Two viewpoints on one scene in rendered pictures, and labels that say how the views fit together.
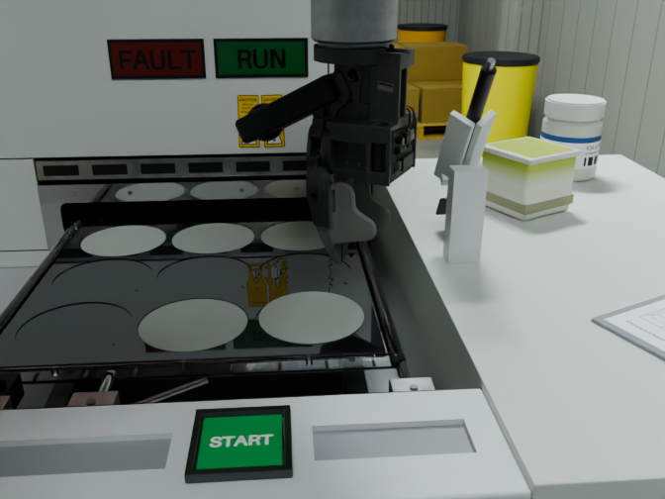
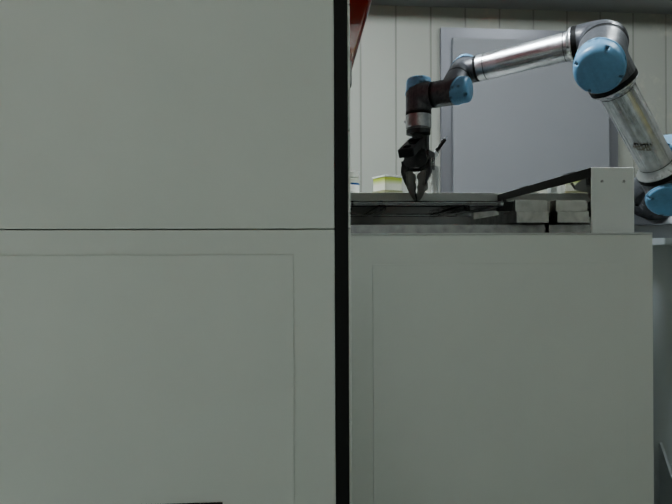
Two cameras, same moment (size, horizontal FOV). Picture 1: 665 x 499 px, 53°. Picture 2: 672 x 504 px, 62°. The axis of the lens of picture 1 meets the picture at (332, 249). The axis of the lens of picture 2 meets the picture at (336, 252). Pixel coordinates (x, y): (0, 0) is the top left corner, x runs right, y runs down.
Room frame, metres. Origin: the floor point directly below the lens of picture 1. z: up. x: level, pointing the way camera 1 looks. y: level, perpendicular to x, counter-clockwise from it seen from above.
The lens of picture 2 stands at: (0.84, 1.62, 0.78)
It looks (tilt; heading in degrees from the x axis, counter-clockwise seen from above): 0 degrees down; 271
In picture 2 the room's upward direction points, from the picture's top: straight up
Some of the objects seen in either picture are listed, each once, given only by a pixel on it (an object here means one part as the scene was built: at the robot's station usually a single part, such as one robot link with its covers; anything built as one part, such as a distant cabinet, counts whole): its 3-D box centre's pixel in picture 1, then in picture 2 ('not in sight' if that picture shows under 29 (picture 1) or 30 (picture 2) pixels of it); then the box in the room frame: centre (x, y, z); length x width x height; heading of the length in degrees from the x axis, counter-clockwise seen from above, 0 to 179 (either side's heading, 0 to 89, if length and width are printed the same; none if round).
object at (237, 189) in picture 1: (209, 213); not in sight; (0.87, 0.17, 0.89); 0.44 x 0.02 x 0.10; 94
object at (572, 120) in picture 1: (570, 137); (349, 185); (0.82, -0.29, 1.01); 0.07 x 0.07 x 0.10
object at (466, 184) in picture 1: (461, 182); (429, 172); (0.57, -0.11, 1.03); 0.06 x 0.04 x 0.13; 4
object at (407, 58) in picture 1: (360, 114); (419, 151); (0.61, -0.03, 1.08); 0.09 x 0.08 x 0.12; 64
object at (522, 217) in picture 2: not in sight; (504, 221); (0.40, 0.10, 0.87); 0.36 x 0.08 x 0.03; 94
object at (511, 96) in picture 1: (495, 115); not in sight; (4.14, -1.00, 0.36); 0.47 x 0.45 x 0.72; 5
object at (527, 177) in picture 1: (525, 177); (387, 186); (0.69, -0.21, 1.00); 0.07 x 0.07 x 0.07; 31
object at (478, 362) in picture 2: not in sight; (442, 385); (0.56, 0.05, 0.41); 0.96 x 0.64 x 0.82; 94
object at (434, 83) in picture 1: (407, 89); not in sight; (5.31, -0.58, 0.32); 1.08 x 0.77 x 0.64; 95
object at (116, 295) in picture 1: (205, 276); (410, 209); (0.66, 0.14, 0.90); 0.34 x 0.34 x 0.01; 4
